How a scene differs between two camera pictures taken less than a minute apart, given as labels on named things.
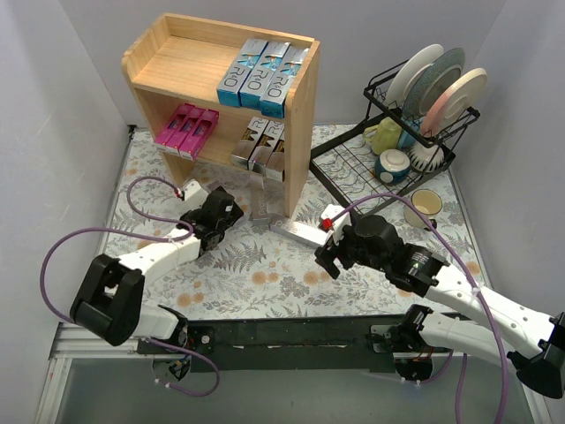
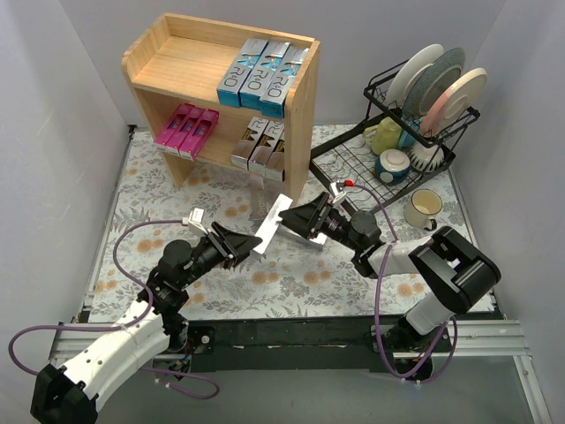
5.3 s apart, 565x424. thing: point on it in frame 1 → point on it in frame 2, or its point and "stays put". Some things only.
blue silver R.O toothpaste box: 273,99 stays put
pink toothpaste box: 192,146 stays put
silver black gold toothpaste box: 258,161 stays put
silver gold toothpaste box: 240,157 stays put
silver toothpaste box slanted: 213,185 → 281,204
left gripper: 208,234 → 216,244
